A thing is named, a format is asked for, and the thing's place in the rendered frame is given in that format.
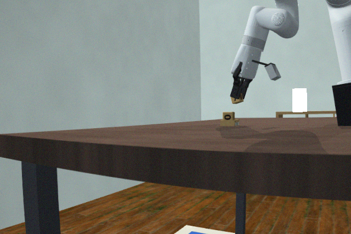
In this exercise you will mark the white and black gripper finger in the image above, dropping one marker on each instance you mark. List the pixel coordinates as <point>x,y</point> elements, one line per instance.
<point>237,84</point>
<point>245,86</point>

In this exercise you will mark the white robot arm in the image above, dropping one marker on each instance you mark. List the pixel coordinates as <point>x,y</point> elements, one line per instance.
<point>285,22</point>

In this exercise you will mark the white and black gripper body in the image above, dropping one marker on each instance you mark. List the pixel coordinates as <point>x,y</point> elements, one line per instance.
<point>246,54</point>

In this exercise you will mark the yellow number cube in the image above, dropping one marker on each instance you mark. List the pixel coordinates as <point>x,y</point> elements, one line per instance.
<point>236,101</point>
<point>228,115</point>

